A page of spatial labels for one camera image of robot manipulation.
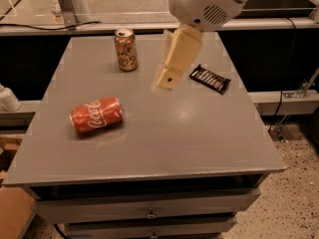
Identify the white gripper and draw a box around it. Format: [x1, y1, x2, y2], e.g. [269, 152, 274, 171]
[156, 0, 244, 90]

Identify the red Coca-Cola can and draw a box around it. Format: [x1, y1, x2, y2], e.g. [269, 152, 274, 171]
[69, 97, 124, 133]

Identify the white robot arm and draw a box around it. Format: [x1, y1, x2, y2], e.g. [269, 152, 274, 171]
[156, 0, 248, 90]

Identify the gold LaCroix can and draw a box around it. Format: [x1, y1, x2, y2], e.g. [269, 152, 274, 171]
[115, 29, 139, 72]

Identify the black snack bar wrapper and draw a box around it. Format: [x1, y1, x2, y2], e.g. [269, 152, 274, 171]
[189, 65, 231, 95]

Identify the grey drawer cabinet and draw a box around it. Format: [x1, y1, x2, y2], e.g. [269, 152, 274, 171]
[2, 32, 287, 239]

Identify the white pipe fitting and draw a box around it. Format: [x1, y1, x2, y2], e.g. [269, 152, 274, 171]
[0, 84, 21, 112]

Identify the lower grey drawer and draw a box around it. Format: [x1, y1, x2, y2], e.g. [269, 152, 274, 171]
[65, 216, 236, 239]

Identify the grey drawer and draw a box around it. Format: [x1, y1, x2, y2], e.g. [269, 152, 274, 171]
[33, 188, 260, 223]
[65, 216, 236, 239]

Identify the upper grey drawer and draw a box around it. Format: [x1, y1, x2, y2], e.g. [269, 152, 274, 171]
[33, 188, 260, 223]

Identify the brown cardboard box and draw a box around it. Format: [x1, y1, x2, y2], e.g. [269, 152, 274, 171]
[0, 135, 34, 239]

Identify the grey metal rail frame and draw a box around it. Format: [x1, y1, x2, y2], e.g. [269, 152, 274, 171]
[0, 18, 319, 36]

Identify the metal bracket post left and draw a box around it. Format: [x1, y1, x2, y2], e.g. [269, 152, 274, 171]
[58, 0, 77, 29]

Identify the black cable on ledge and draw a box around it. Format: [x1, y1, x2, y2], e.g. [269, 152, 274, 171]
[0, 20, 103, 31]

